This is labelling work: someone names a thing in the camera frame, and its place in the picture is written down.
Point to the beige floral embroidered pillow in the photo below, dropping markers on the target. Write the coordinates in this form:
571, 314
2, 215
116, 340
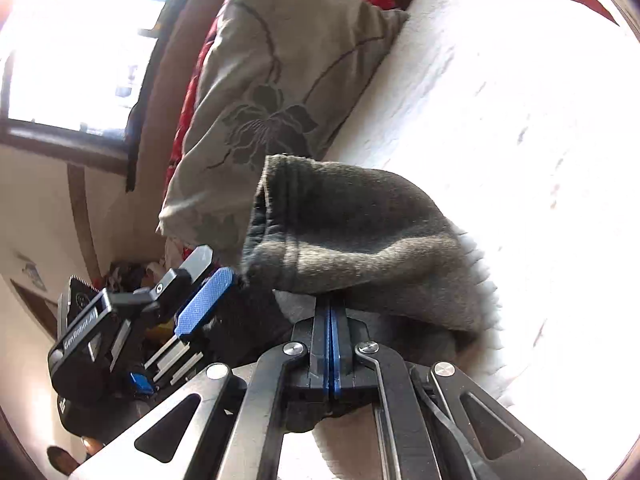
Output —
275, 77

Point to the dark grey knit pants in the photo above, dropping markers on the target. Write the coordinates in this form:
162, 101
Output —
319, 227

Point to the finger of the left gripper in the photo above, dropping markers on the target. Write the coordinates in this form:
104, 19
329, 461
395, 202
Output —
172, 288
203, 305

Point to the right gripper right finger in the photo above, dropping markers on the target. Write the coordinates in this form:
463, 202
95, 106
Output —
362, 370

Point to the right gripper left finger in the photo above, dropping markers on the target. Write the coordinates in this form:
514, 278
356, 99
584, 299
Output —
288, 392

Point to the wooden window frame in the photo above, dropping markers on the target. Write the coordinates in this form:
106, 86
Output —
106, 153

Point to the white quilted bedspread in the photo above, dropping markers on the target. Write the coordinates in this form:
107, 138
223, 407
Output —
520, 118

